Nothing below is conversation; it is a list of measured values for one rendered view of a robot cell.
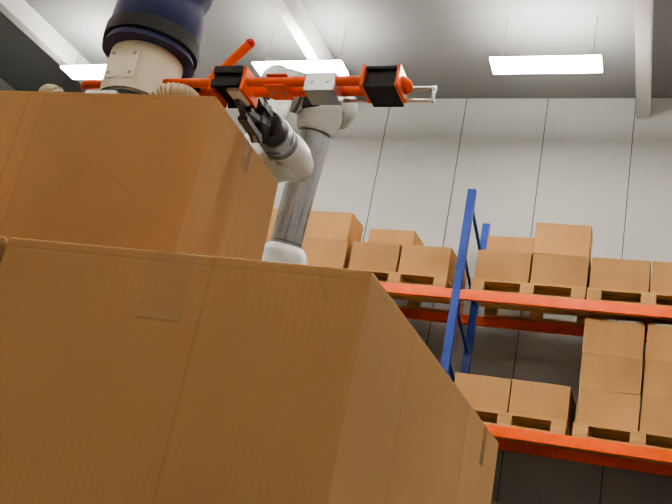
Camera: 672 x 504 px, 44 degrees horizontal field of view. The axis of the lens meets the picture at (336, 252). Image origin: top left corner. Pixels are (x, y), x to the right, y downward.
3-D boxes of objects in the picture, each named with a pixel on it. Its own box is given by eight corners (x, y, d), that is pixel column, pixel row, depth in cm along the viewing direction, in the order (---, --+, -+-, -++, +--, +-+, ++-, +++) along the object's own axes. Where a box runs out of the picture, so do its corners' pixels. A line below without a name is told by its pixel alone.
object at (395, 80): (358, 85, 169) (362, 64, 170) (368, 103, 175) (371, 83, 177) (397, 84, 166) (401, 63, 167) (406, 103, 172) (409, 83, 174)
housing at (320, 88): (301, 89, 174) (305, 71, 175) (312, 106, 180) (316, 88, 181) (332, 89, 171) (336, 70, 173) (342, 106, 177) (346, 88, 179)
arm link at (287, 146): (293, 160, 204) (285, 149, 199) (260, 158, 207) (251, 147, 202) (301, 128, 207) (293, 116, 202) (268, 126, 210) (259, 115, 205)
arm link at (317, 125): (233, 305, 260) (298, 322, 267) (244, 305, 245) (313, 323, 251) (294, 78, 271) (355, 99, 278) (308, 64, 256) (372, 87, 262)
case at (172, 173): (-99, 260, 167) (-36, 88, 179) (18, 316, 203) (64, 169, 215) (167, 288, 149) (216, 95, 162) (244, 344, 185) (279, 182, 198)
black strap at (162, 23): (83, 27, 190) (87, 12, 191) (135, 81, 210) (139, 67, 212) (167, 23, 182) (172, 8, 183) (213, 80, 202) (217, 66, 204)
